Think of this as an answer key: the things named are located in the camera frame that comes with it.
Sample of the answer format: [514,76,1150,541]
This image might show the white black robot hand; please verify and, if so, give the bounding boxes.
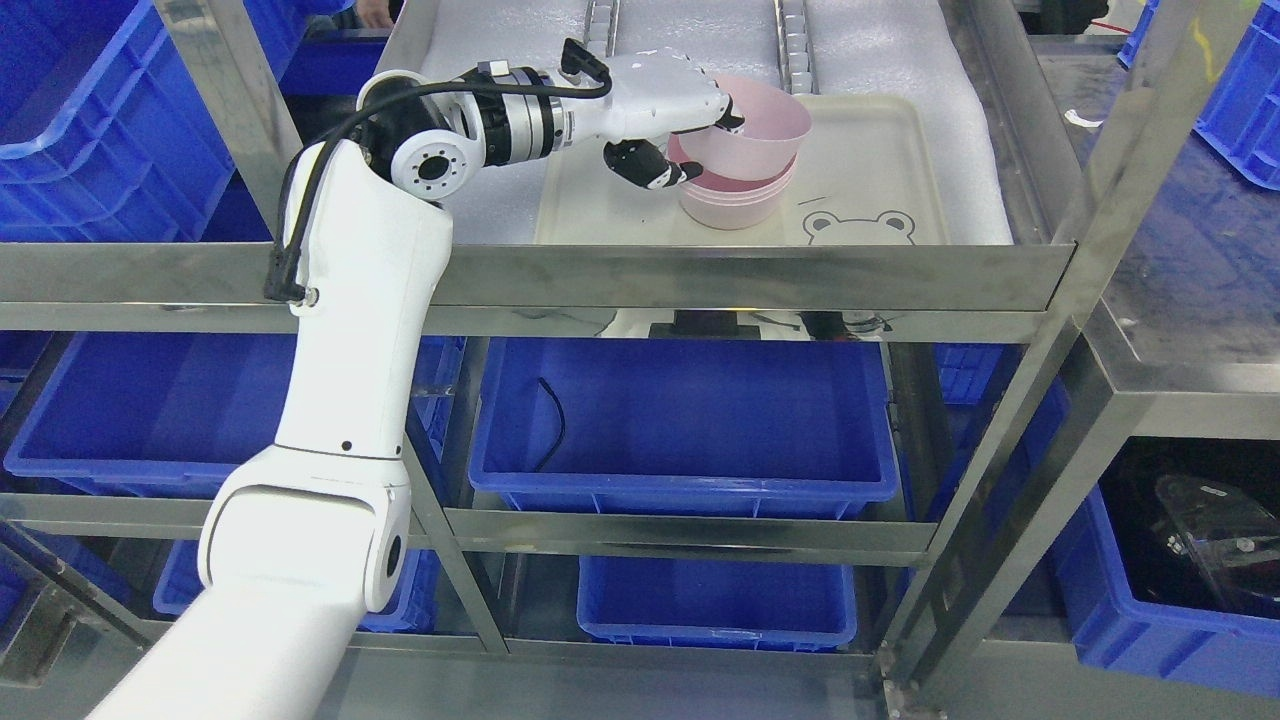
[561,47,745,190]

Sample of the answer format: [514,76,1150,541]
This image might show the pink plastic bowl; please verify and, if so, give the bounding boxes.
[667,74,813,181]

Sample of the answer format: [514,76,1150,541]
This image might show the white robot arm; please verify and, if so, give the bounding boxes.
[90,56,613,719]

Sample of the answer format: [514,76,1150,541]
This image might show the blue bin middle lower shelf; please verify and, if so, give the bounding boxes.
[468,338,900,520]

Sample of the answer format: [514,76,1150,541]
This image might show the blue bin shelf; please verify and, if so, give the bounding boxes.
[3,333,467,498]
[468,338,900,520]

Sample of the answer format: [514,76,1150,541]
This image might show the steel shelf rack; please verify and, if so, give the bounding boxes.
[0,0,1280,720]

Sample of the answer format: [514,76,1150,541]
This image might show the blue bin left lower shelf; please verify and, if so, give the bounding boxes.
[3,333,467,498]

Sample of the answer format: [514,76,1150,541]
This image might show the stacked pink bowls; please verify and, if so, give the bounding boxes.
[678,158,797,231]

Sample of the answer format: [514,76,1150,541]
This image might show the cream bear tray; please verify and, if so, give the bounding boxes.
[534,95,951,247]

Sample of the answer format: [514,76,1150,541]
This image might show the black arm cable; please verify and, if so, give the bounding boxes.
[262,38,613,304]

